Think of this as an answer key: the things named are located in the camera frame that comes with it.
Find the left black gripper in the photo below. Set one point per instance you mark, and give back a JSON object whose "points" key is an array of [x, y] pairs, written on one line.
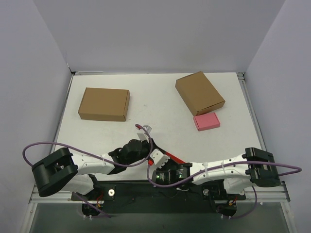
{"points": [[147, 143]]}

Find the brown cardboard box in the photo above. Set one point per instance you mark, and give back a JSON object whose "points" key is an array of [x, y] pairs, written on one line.
{"points": [[102, 104], [199, 94]]}

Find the red paper box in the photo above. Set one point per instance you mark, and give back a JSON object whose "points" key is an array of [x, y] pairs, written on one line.
{"points": [[174, 158]]}

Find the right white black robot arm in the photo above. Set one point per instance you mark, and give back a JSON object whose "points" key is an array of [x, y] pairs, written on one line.
{"points": [[236, 174]]}

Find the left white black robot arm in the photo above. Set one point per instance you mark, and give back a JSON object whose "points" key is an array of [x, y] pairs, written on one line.
{"points": [[63, 170]]}

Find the pink paper box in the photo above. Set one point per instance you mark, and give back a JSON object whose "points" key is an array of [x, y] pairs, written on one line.
{"points": [[206, 121]]}

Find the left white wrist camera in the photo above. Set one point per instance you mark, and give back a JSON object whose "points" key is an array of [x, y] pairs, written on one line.
{"points": [[143, 132]]}

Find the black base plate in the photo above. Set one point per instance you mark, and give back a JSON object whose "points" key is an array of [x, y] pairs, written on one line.
{"points": [[140, 197]]}

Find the aluminium frame rail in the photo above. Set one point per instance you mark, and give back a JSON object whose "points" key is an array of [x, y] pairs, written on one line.
{"points": [[273, 194]]}

